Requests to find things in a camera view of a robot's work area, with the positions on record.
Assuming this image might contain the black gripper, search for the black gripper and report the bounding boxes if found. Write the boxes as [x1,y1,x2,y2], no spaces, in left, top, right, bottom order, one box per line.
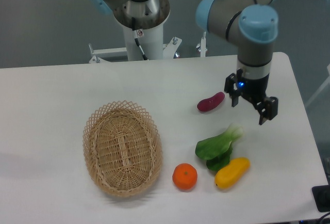
[224,69,278,125]

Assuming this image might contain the green bok choy vegetable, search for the green bok choy vegetable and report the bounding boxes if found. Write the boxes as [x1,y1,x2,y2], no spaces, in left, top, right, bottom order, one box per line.
[195,123,244,172]

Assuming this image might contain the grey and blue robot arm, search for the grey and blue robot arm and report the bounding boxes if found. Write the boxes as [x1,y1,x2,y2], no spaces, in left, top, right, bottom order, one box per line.
[90,0,278,124]

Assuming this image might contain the purple sweet potato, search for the purple sweet potato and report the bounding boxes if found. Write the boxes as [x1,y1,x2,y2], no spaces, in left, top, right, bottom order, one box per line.
[196,92,225,112]

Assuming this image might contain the yellow mango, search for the yellow mango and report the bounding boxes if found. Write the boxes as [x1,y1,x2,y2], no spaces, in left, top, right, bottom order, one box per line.
[214,157,251,190]

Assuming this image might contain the orange mandarin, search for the orange mandarin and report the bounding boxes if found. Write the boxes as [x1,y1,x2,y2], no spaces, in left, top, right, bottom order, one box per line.
[172,163,198,191]

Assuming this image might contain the black device at table edge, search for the black device at table edge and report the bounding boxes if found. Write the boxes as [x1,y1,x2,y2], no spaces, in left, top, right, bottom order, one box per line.
[311,185,329,213]

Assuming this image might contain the oval wicker basket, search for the oval wicker basket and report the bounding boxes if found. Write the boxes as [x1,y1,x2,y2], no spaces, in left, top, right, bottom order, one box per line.
[83,101,162,197]

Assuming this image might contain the white frame at right edge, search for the white frame at right edge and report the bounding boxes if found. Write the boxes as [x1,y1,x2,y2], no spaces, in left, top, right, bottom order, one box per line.
[305,63,330,107]

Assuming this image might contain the black cable on pedestal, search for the black cable on pedestal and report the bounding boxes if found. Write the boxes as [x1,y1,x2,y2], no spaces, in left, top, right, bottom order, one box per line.
[131,17,149,61]

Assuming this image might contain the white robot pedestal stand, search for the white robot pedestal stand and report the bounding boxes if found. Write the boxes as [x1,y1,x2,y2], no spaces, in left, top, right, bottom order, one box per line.
[88,22,208,63]

